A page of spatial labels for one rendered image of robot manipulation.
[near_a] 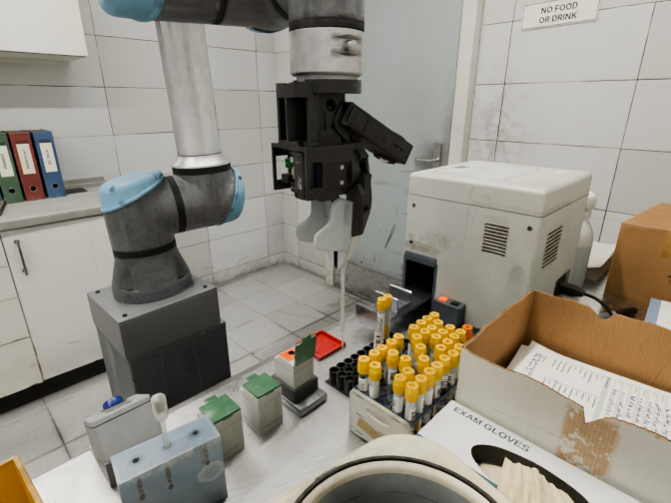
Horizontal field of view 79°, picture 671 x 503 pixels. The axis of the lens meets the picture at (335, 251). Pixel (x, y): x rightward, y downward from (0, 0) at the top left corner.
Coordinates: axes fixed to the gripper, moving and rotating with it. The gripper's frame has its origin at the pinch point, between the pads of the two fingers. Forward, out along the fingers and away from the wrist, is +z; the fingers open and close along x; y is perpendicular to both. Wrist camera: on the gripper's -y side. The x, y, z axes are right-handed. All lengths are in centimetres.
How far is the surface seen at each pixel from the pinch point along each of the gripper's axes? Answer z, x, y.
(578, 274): 22, -1, -73
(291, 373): 19.7, -6.9, 4.2
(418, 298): 21.8, -15.0, -32.3
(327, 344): 25.6, -17.1, -9.6
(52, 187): 21, -200, 23
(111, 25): -57, -239, -22
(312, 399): 24.3, -5.0, 1.8
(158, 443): 15.7, -0.4, 23.9
